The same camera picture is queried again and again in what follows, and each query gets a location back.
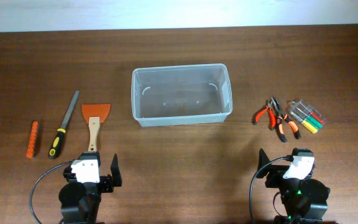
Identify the orange perforated bit holder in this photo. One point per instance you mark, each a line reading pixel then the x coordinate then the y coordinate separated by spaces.
pixel 32 140

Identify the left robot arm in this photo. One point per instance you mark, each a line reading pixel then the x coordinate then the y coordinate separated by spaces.
pixel 81 196

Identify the orange black needle-nose pliers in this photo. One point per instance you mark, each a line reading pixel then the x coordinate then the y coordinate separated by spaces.
pixel 283 117

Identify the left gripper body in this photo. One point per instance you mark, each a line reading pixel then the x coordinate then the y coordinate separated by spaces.
pixel 106 183

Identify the black yellow handled file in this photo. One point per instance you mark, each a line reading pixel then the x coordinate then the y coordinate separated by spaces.
pixel 57 143

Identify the clear screwdriver set case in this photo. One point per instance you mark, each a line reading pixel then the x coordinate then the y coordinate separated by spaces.
pixel 306 115

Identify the small red handled cutters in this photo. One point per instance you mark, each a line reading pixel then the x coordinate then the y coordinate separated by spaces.
pixel 267 108

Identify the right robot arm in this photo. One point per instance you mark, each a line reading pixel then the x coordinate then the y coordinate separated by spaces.
pixel 304 198

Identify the orange scraper wooden handle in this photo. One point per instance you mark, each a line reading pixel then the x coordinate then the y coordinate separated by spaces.
pixel 94 115

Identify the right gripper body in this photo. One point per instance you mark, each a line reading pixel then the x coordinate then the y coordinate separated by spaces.
pixel 276 175

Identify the clear plastic container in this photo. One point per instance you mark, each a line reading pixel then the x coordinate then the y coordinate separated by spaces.
pixel 182 94

